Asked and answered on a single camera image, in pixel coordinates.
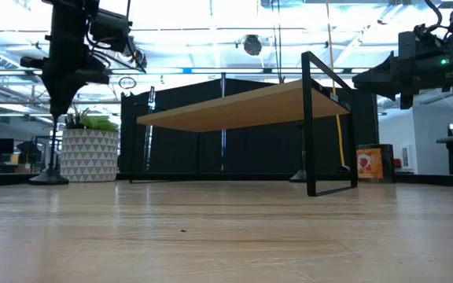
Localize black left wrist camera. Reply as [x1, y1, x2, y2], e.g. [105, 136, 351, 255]
[90, 8, 132, 53]

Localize yellow extension cable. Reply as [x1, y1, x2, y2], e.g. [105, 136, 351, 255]
[326, 0, 352, 173]

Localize wooden shelf with black frame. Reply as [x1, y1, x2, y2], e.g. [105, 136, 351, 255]
[128, 50, 359, 197]

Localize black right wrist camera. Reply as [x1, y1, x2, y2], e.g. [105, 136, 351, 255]
[397, 23, 450, 54]

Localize orange glass candle jar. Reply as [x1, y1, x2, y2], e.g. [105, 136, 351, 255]
[355, 143, 396, 182]

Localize green plant in patterned pot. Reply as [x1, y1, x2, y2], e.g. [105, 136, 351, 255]
[59, 105, 120, 183]

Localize ceiling cable reel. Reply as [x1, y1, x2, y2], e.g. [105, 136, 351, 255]
[243, 34, 263, 57]
[133, 47, 148, 68]

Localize black partition panel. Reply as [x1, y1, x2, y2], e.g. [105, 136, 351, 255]
[120, 77, 380, 176]

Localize black hanging ring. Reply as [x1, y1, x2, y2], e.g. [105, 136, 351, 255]
[118, 75, 138, 90]

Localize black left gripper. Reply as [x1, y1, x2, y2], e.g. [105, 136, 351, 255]
[20, 13, 110, 117]

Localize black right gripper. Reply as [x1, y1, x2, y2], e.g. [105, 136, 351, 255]
[352, 50, 453, 110]

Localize silver metal pole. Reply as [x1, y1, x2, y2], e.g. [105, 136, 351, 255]
[220, 72, 227, 173]
[144, 86, 156, 173]

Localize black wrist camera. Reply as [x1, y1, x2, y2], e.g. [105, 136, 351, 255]
[90, 8, 132, 53]
[397, 23, 450, 54]

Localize white framed poster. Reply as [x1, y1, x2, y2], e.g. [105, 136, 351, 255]
[401, 144, 413, 171]

